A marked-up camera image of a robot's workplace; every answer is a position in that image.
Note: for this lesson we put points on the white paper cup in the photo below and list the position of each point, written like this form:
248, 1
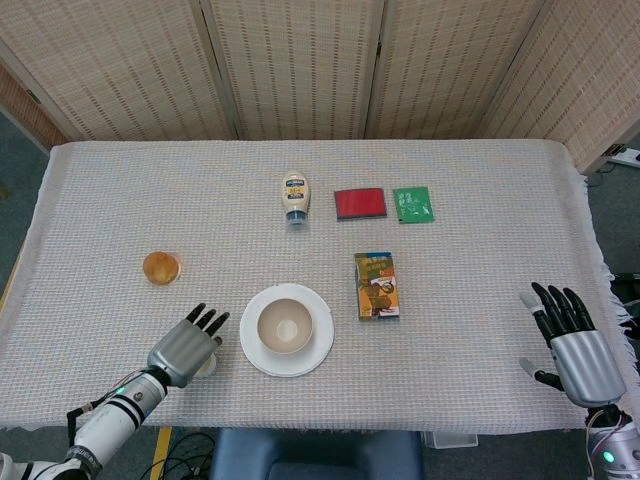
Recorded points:
207, 367

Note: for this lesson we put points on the colourful cardboard box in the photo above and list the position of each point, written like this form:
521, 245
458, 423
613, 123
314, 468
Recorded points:
377, 287

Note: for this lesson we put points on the white woven tablecloth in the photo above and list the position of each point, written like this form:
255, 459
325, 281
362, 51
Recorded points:
450, 350

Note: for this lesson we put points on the woven folding screen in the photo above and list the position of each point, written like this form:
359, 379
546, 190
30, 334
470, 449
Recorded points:
300, 65

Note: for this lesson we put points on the green sachet packet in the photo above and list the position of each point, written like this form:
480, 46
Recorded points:
414, 205

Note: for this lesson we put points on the white paper plate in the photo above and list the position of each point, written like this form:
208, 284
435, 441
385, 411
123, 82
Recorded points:
300, 362

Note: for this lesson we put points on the mayonnaise squeeze bottle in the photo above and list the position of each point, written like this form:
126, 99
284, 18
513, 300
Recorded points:
296, 195

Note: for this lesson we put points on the white power strip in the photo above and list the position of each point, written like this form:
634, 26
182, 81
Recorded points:
627, 155

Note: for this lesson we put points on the blue seat base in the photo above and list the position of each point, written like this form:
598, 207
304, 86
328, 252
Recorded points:
315, 455

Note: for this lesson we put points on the beige bowl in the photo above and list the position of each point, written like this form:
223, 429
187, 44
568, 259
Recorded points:
285, 327

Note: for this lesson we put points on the orange jelly cup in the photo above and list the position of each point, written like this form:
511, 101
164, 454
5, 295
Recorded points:
161, 269

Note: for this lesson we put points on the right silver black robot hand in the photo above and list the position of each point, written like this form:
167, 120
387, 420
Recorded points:
585, 362

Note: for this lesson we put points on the red ink pad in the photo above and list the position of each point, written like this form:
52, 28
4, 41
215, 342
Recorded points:
360, 202

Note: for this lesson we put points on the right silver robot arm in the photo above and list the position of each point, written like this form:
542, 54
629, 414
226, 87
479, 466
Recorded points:
617, 445

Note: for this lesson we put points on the white box under table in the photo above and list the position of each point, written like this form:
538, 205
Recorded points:
450, 439

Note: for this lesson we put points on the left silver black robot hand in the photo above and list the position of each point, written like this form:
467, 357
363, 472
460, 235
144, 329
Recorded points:
180, 352

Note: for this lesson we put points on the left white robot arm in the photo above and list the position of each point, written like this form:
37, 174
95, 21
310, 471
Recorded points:
105, 425

